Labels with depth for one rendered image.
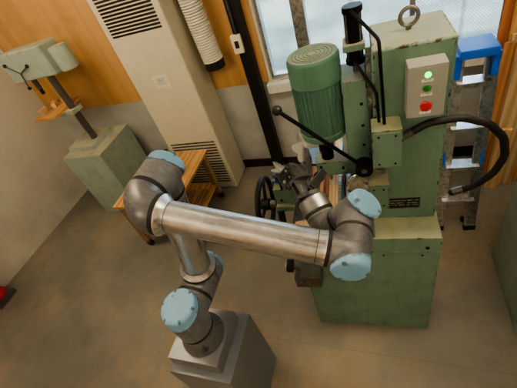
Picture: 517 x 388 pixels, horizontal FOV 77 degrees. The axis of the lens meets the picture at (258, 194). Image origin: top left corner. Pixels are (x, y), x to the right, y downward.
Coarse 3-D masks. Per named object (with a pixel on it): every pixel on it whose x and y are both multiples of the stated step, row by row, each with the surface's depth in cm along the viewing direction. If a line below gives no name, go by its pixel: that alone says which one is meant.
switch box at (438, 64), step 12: (408, 60) 90; (420, 60) 88; (432, 60) 87; (444, 60) 85; (408, 72) 88; (420, 72) 87; (432, 72) 87; (444, 72) 86; (408, 84) 90; (420, 84) 89; (432, 84) 89; (444, 84) 88; (408, 96) 93; (432, 96) 91; (444, 96) 91; (408, 108) 95; (432, 108) 93
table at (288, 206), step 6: (312, 150) 169; (318, 150) 167; (312, 156) 165; (312, 162) 161; (282, 204) 150; (288, 204) 149; (294, 204) 148; (282, 210) 151; (288, 210) 150; (294, 210) 141; (300, 210) 140; (294, 216) 139; (300, 216) 138; (294, 222) 136
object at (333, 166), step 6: (318, 156) 136; (336, 156) 133; (342, 156) 132; (318, 162) 134; (324, 162) 133; (330, 162) 132; (336, 162) 131; (342, 162) 131; (348, 162) 130; (318, 168) 135; (324, 168) 134; (330, 168) 134; (336, 168) 133; (348, 168) 132; (330, 174) 136; (336, 174) 136
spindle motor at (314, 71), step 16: (304, 48) 110; (320, 48) 107; (336, 48) 103; (288, 64) 106; (304, 64) 101; (320, 64) 100; (336, 64) 103; (304, 80) 104; (320, 80) 103; (336, 80) 106; (304, 96) 109; (320, 96) 107; (336, 96) 109; (304, 112) 113; (320, 112) 111; (336, 112) 113; (320, 128) 115; (336, 128) 117; (320, 144) 120
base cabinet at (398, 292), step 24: (384, 264) 143; (408, 264) 139; (432, 264) 136; (312, 288) 169; (336, 288) 164; (360, 288) 160; (384, 288) 156; (408, 288) 152; (432, 288) 148; (336, 312) 182; (360, 312) 177; (384, 312) 172; (408, 312) 168
